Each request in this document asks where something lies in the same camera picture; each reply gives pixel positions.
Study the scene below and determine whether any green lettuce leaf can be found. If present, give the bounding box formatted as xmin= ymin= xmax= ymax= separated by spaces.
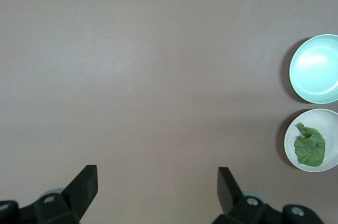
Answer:
xmin=294 ymin=122 xmax=326 ymax=167

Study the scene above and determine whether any beige round plate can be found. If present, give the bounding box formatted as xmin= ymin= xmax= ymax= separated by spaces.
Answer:
xmin=284 ymin=108 xmax=338 ymax=173

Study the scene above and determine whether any pale green round plate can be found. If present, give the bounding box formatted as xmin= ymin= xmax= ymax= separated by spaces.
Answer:
xmin=288 ymin=33 xmax=338 ymax=104

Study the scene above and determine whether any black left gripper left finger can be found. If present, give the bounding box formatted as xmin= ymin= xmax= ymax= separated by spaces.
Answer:
xmin=0 ymin=165 xmax=98 ymax=224

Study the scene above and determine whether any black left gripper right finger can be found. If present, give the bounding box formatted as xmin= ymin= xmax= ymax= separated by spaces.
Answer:
xmin=212 ymin=166 xmax=324 ymax=224

